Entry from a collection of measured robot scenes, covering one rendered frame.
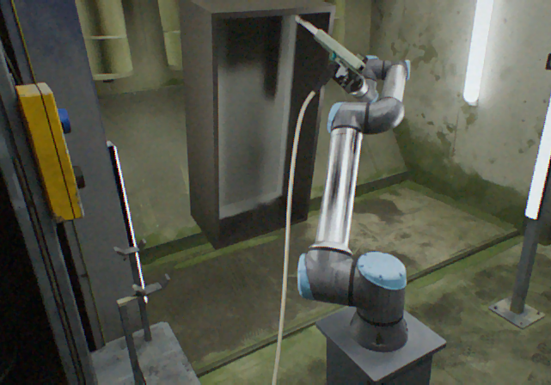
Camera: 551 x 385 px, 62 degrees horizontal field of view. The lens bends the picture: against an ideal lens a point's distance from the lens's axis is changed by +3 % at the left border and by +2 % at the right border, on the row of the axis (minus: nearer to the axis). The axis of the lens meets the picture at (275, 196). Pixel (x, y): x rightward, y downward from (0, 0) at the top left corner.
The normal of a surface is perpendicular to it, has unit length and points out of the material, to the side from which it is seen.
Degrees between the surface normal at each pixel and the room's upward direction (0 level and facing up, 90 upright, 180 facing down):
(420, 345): 0
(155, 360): 0
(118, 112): 57
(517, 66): 90
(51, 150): 90
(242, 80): 102
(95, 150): 90
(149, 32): 90
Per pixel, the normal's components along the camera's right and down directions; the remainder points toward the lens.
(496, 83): -0.86, 0.25
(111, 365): -0.04, -0.91
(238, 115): 0.51, 0.51
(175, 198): 0.40, -0.22
